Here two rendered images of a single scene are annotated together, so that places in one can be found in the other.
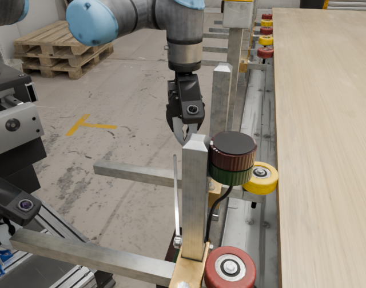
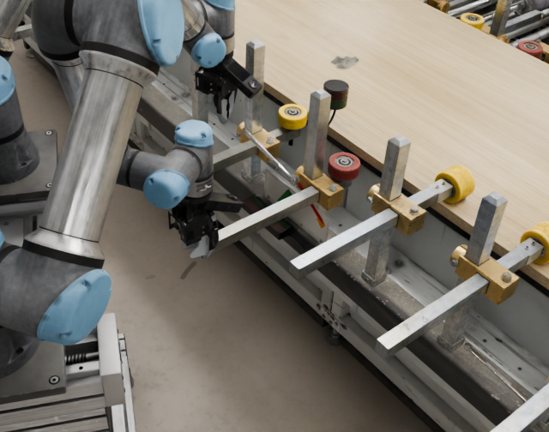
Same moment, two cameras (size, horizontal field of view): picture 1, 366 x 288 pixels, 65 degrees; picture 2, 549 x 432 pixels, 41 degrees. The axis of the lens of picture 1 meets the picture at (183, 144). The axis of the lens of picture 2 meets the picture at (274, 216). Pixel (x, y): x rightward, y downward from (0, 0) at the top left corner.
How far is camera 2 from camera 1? 1.47 m
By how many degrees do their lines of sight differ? 43
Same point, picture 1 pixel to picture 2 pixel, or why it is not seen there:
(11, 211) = (235, 202)
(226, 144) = (335, 87)
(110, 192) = not seen: outside the picture
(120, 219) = not seen: hidden behind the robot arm
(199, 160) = (327, 103)
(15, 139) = not seen: hidden behind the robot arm
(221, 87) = (260, 58)
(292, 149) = (286, 86)
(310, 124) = (271, 60)
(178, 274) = (321, 186)
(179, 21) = (227, 22)
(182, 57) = (229, 48)
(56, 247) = (244, 225)
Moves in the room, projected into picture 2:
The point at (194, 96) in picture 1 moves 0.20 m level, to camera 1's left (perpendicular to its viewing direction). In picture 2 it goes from (245, 75) to (190, 107)
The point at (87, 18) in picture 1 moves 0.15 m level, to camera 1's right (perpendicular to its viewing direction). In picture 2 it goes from (218, 48) to (261, 25)
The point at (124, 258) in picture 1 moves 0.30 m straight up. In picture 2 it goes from (286, 202) to (293, 95)
